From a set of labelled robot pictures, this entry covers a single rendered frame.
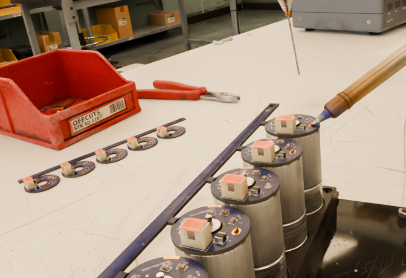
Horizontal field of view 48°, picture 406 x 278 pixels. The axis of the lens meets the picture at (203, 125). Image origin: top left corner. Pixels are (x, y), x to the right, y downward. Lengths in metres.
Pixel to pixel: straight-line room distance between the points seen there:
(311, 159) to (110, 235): 0.12
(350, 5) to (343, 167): 0.39
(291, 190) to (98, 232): 0.13
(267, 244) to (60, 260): 0.13
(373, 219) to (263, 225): 0.09
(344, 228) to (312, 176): 0.03
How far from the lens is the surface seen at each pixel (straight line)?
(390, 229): 0.23
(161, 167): 0.33
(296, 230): 0.20
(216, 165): 0.18
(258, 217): 0.16
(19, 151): 0.43
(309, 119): 0.22
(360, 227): 0.23
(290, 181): 0.19
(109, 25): 4.80
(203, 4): 6.00
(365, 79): 0.22
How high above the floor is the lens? 0.89
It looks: 21 degrees down
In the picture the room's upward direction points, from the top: 8 degrees counter-clockwise
